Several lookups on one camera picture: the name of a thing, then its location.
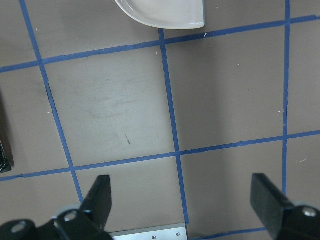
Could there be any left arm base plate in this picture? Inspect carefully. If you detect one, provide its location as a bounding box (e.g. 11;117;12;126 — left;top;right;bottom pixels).
109;223;188;240

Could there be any beige dustpan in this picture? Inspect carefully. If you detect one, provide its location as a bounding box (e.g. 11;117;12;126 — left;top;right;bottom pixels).
116;0;205;30

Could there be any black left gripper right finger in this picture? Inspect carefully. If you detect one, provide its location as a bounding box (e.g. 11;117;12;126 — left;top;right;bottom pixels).
250;173;295;240

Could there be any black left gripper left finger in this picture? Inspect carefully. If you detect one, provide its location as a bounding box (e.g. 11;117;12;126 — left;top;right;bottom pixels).
79;175;112;230

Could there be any black lined trash bin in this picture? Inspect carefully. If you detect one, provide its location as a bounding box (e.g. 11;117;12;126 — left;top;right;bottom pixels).
0;87;13;174

